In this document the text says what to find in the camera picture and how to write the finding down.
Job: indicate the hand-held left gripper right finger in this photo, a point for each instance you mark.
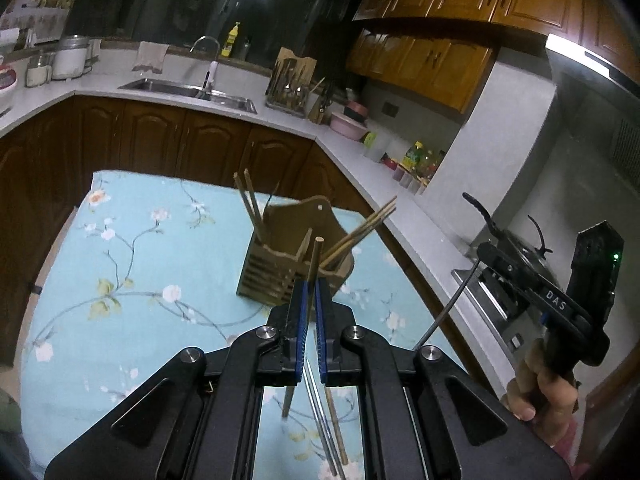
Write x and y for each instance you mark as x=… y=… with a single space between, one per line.
x=321 y=332

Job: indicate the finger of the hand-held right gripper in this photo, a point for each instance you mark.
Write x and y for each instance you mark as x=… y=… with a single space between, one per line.
x=525 y=285

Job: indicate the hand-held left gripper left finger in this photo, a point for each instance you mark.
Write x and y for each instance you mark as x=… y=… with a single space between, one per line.
x=300 y=332

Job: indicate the wooden utensil holder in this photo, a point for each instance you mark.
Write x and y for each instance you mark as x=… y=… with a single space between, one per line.
x=280 y=265

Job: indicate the person's right hand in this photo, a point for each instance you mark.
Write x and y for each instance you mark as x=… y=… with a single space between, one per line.
x=545 y=400

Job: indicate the black wok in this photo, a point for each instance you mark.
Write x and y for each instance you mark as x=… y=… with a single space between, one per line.
x=525 y=255

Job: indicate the gas stove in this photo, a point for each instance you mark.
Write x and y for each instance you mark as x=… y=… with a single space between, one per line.
x=492 y=305

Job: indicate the steel range hood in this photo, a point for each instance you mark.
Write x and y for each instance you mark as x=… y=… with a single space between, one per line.
x=600 y=110

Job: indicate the row of seasoning containers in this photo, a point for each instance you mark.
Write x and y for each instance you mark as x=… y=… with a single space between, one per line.
x=405 y=177

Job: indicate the cooking oil bottle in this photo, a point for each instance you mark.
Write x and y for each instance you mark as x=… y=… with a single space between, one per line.
x=414 y=157

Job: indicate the blue floral tablecloth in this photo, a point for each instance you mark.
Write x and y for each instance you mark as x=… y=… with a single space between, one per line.
x=125 y=335

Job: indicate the green cup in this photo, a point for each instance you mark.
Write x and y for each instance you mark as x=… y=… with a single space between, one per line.
x=370 y=139

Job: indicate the white countertop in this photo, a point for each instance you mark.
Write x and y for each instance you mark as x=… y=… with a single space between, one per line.
x=300 y=130

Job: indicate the pink basin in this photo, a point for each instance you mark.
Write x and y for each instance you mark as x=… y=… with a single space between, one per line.
x=347 y=122

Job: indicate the wooden base cabinets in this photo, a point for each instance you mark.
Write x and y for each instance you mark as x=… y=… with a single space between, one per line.
x=150 y=135

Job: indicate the countertop cutlery rack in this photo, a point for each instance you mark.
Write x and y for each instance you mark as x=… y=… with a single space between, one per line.
x=290 y=82

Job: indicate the steel sink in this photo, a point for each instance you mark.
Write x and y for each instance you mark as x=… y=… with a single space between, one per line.
x=190 y=92

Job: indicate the small grey bottle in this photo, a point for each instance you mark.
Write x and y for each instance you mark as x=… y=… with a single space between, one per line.
x=245 y=48

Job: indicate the yellow bottle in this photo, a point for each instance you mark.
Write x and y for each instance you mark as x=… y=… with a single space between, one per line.
x=231 y=42

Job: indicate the hanging dish cloth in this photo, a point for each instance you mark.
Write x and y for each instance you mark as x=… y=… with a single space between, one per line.
x=150 y=57

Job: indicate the dark window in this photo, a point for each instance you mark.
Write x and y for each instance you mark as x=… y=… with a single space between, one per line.
x=150 y=0

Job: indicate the glass jar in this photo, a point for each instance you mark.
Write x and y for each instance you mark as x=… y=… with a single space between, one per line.
x=39 y=70

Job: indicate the white and red appliance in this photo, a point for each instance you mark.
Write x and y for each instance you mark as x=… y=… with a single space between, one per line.
x=7 y=82

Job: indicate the dark wall switch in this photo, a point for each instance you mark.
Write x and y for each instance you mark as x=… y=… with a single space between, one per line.
x=390 y=109

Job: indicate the wooden wall cabinets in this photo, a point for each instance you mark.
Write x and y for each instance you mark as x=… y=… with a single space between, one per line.
x=425 y=70

